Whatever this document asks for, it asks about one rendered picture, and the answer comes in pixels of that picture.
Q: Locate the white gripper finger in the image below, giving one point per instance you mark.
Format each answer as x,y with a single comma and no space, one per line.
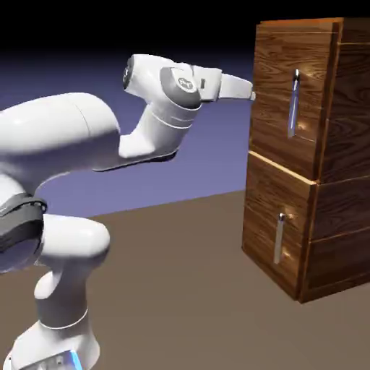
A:
253,95

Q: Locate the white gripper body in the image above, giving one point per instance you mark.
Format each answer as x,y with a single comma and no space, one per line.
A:
235,86

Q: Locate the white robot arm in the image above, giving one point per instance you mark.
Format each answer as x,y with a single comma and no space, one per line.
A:
57,127

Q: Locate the large wood cabinet door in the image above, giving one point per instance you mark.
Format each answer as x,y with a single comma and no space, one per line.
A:
274,104

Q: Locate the dark wood cabinet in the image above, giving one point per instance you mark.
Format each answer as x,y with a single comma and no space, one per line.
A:
341,162

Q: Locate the small wood cabinet door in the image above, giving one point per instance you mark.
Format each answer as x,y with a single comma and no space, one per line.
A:
260,219

